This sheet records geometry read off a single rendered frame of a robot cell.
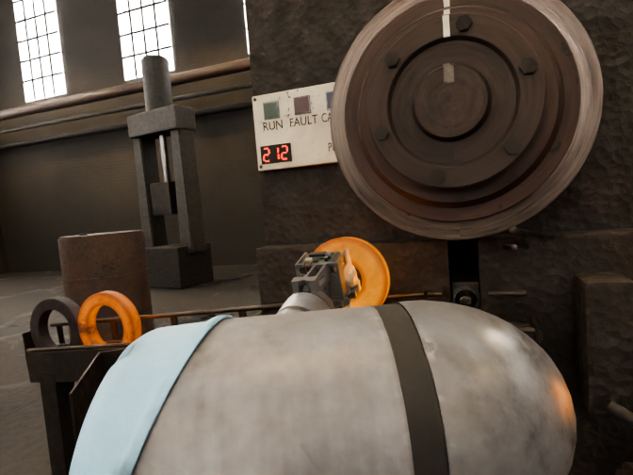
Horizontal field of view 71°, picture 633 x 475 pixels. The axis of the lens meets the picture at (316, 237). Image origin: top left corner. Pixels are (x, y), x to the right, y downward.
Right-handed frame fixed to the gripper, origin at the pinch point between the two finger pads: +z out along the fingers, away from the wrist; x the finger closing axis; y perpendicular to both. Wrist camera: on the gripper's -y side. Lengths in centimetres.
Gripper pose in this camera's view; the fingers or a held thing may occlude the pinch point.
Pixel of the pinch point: (345, 269)
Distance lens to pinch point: 82.4
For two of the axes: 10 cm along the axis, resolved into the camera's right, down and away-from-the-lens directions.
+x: -9.3, 0.7, 3.5
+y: -1.8, -9.3, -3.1
